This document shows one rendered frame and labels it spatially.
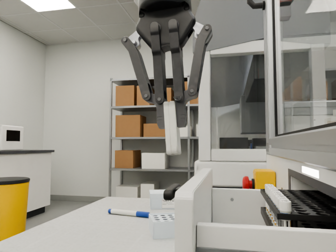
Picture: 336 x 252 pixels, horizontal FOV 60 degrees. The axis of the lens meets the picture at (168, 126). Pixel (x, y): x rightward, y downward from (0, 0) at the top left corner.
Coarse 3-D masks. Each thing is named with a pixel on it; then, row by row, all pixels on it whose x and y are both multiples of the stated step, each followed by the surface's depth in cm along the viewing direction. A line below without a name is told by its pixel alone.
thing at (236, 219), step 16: (224, 192) 51; (240, 192) 51; (256, 192) 50; (224, 208) 51; (240, 208) 50; (256, 208) 50; (208, 224) 28; (224, 224) 28; (240, 224) 28; (256, 224) 49; (208, 240) 28; (224, 240) 28; (240, 240) 27; (256, 240) 27; (272, 240) 27; (288, 240) 26; (304, 240) 26; (320, 240) 26
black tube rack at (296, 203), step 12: (288, 192) 44; (300, 192) 44; (312, 192) 44; (300, 204) 35; (312, 204) 35; (324, 204) 36; (264, 216) 42; (300, 216) 30; (312, 216) 30; (324, 216) 29; (324, 228) 36
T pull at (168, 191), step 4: (172, 184) 44; (176, 184) 43; (168, 188) 40; (172, 188) 40; (176, 188) 40; (164, 192) 38; (168, 192) 38; (172, 192) 38; (164, 196) 38; (168, 196) 38; (172, 196) 38
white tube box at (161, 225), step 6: (150, 216) 70; (156, 216) 72; (162, 216) 72; (168, 216) 72; (150, 222) 70; (156, 222) 66; (162, 222) 66; (168, 222) 66; (150, 228) 69; (156, 228) 66; (162, 228) 66; (168, 228) 66; (156, 234) 65; (162, 234) 66; (168, 234) 66
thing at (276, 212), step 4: (260, 192) 47; (264, 192) 44; (264, 196) 41; (268, 196) 40; (268, 200) 37; (268, 204) 37; (272, 204) 35; (272, 208) 33; (276, 208) 33; (276, 212) 31; (292, 212) 31; (276, 216) 31; (280, 216) 30; (284, 216) 30; (288, 216) 30; (292, 216) 30
